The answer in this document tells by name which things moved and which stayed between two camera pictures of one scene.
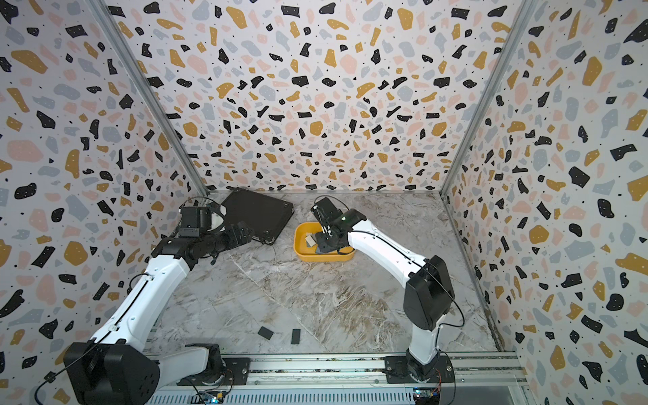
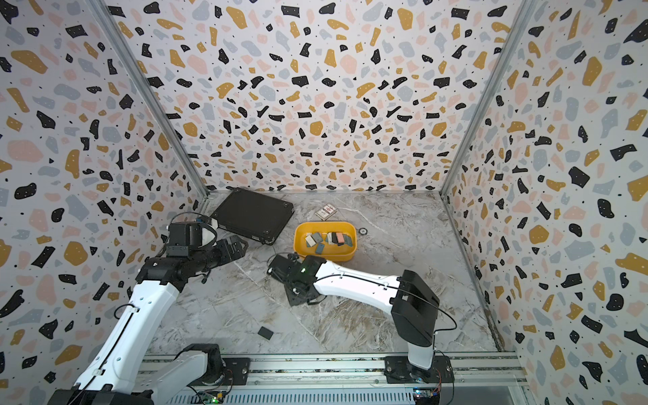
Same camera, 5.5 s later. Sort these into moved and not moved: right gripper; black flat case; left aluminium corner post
Moved: right gripper
Not moved: black flat case; left aluminium corner post
